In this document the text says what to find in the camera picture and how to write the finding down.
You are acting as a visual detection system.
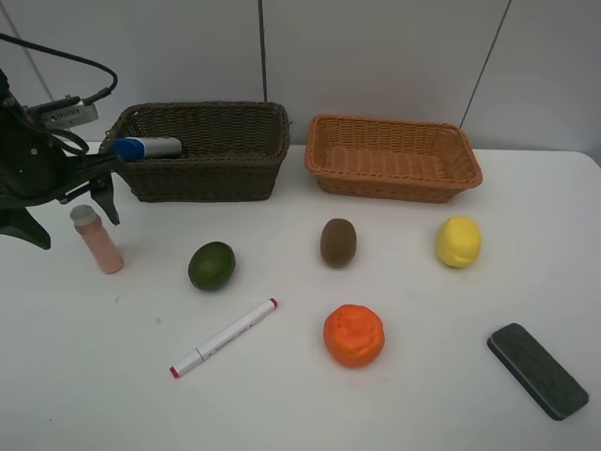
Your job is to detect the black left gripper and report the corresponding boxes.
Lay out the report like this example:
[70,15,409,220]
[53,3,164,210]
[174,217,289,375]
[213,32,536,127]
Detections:
[1,74,121,250]

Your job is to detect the small pink bottle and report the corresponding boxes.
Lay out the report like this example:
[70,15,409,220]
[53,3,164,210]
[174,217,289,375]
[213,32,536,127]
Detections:
[69,204,124,274]

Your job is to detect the white bottle blue cap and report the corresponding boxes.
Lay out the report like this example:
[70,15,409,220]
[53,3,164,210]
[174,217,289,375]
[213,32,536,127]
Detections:
[112,137,182,162]

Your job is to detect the green lime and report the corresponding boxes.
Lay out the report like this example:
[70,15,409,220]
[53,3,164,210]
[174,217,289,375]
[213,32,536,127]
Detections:
[188,241,237,291]

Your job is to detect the white marker pink caps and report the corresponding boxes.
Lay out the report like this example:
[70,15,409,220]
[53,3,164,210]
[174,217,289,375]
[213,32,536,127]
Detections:
[169,298,278,379]

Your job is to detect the brown kiwi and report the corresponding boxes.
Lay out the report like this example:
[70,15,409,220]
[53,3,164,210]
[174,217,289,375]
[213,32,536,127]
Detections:
[319,218,357,268]

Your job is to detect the orange mandarin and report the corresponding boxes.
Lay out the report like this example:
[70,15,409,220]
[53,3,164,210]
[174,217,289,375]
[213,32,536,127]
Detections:
[323,304,385,368]

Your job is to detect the yellow lemon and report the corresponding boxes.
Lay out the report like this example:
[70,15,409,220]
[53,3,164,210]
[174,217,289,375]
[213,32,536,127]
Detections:
[436,216,482,269]

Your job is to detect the dark felt whiteboard eraser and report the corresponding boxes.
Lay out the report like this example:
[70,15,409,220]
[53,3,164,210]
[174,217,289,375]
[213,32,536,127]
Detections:
[486,323,590,421]

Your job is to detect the dark brown wicker basket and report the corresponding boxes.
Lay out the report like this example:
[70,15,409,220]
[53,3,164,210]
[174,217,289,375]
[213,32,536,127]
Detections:
[99,101,290,203]

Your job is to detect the light brown wicker basket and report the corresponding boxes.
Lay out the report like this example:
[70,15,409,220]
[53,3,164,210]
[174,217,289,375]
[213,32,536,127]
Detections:
[305,115,483,203]

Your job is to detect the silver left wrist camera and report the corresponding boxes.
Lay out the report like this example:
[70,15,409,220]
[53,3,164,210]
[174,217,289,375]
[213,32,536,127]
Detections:
[25,97,99,130]

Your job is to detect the black left camera cable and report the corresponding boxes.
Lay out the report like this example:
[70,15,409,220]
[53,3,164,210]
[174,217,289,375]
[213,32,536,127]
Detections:
[0,32,118,105]

